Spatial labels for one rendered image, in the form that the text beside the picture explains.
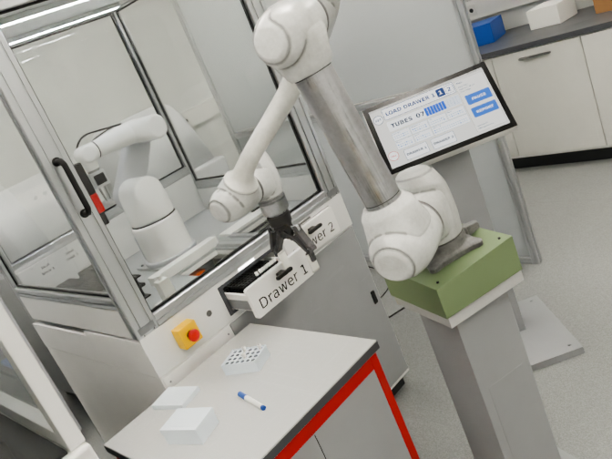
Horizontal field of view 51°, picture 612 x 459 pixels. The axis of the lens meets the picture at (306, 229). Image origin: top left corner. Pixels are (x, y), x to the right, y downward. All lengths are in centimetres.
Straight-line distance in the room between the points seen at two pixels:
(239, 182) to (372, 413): 75
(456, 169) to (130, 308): 139
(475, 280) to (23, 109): 133
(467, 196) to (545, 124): 208
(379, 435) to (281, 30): 113
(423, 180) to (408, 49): 172
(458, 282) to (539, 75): 296
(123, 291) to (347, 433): 78
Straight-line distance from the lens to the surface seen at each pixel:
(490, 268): 187
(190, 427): 177
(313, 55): 153
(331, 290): 255
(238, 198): 183
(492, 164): 343
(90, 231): 198
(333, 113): 156
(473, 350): 197
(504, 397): 211
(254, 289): 209
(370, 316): 272
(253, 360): 196
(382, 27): 349
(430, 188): 179
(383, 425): 194
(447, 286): 179
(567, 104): 461
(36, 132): 195
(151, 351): 209
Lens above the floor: 167
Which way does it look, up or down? 18 degrees down
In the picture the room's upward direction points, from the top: 23 degrees counter-clockwise
